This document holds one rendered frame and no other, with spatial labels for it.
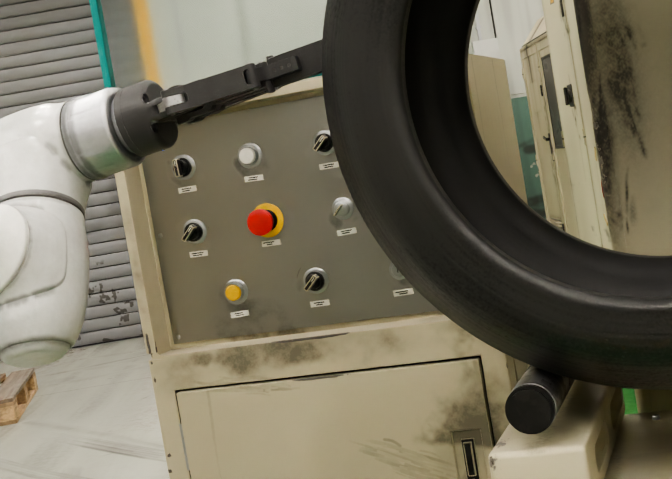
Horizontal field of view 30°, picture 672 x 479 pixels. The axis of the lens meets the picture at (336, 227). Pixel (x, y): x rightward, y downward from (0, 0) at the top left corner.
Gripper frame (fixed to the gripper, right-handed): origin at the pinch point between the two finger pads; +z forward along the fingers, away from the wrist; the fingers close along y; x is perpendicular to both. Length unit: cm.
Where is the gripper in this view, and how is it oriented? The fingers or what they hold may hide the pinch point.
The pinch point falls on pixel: (303, 62)
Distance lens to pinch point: 127.6
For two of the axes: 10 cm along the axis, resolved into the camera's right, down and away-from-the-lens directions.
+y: 2.9, -1.0, 9.5
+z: 9.1, -2.8, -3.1
